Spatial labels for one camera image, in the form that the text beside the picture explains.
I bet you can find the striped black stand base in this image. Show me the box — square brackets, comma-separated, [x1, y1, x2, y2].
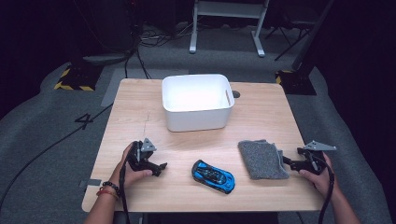
[275, 69, 318, 96]
[53, 63, 105, 92]

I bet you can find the black beaded bracelet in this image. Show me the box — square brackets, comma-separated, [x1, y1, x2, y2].
[102, 180, 121, 196]

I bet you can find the grey cloth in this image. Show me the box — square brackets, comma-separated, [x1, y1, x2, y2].
[237, 139, 290, 181]

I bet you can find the black tripod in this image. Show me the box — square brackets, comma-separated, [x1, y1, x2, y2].
[264, 21, 316, 62]

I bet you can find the person's right hand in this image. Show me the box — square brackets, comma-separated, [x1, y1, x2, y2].
[298, 151, 336, 199]

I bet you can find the grey slanted stand pole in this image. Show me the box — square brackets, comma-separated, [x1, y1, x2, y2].
[290, 0, 336, 72]

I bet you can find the white metal desk frame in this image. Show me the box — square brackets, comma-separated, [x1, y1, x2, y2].
[189, 0, 271, 58]

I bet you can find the grey tape strip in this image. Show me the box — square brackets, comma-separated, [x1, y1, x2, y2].
[78, 178, 103, 189]

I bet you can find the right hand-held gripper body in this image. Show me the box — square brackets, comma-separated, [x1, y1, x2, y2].
[296, 140, 338, 175]

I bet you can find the right hand-held gripper cable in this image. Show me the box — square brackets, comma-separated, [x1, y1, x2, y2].
[306, 154, 336, 224]

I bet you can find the black cable at stand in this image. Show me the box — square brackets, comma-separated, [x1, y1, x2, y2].
[123, 46, 153, 80]

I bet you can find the left hand-held gripper cable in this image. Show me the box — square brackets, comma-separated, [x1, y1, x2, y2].
[119, 141, 140, 224]

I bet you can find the blue toy car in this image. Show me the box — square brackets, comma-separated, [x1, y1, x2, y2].
[191, 159, 236, 195]

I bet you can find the white plastic bin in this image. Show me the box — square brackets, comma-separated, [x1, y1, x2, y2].
[161, 73, 235, 133]

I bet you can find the long black floor cable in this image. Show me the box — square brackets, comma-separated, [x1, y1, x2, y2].
[0, 103, 114, 209]

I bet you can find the hand-held gripper cable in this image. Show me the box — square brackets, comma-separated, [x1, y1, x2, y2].
[306, 154, 336, 224]
[119, 141, 140, 224]

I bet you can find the red string bracelet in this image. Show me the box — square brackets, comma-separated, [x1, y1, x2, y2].
[96, 187, 120, 202]

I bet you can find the person's left hand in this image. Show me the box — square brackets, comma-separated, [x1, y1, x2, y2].
[117, 142, 154, 189]

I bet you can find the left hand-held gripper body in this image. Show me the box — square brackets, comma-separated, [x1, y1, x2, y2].
[128, 137, 163, 175]

